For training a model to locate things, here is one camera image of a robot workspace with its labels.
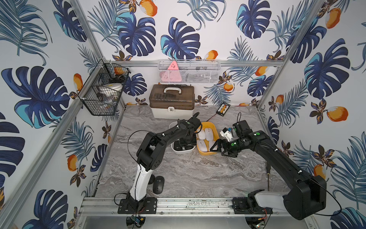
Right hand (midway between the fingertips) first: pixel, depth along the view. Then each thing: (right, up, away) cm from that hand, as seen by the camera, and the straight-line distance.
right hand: (216, 151), depth 78 cm
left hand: (-13, +2, +16) cm, 21 cm away
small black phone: (+14, +26, +40) cm, 49 cm away
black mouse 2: (-36, -17, +4) cm, 40 cm away
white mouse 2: (-6, +7, +22) cm, 23 cm away
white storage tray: (-19, -4, +13) cm, 24 cm away
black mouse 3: (-32, -20, +2) cm, 38 cm away
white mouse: (-6, 0, +17) cm, 18 cm away
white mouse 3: (0, +7, +23) cm, 24 cm away
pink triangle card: (-25, +46, +12) cm, 54 cm away
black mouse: (-22, 0, +16) cm, 27 cm away
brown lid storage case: (-26, +29, +18) cm, 43 cm away
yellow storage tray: (-1, +13, +28) cm, 31 cm away
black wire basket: (-66, +32, +4) cm, 73 cm away
